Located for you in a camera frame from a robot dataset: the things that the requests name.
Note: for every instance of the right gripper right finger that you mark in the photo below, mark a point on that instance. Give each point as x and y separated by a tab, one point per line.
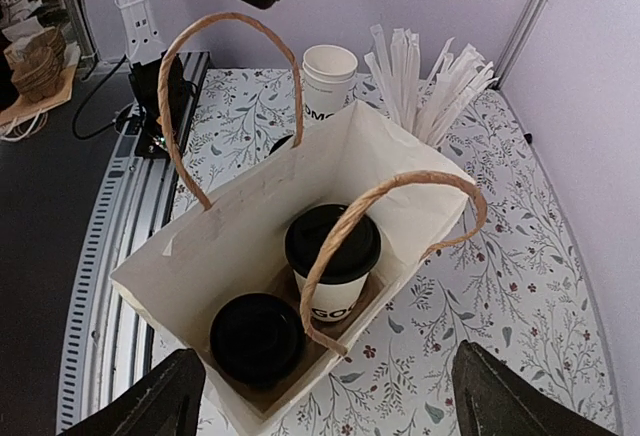
491	399

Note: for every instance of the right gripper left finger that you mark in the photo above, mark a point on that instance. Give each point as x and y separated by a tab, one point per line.
166	401

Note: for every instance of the stack of white paper cups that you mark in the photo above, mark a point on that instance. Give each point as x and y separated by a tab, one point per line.
328	71

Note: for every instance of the brown cardboard cup carrier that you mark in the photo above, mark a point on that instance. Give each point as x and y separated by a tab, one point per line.
316	357

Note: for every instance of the white paper coffee cup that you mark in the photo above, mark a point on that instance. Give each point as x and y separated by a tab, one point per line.
336	295

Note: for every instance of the beige paper takeout bag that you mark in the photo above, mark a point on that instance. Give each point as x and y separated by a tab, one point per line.
354	193

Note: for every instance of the floral patterned table mat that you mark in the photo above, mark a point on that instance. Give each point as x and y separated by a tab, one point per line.
517	288

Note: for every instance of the stack of black lids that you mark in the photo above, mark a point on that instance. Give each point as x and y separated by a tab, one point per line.
278	144

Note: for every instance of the bundle of wrapped white straws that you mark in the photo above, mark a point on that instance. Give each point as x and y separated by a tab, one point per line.
425	108

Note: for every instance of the spare flat paper bags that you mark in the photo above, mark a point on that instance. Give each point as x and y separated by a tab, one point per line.
24	119

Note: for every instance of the spare stack of cup carriers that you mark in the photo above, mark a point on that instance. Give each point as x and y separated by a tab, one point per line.
38	75

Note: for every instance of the front aluminium rail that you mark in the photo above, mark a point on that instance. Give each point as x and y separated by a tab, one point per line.
107	346

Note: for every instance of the right metal frame post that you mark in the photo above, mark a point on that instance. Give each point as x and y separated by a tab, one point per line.
517	40

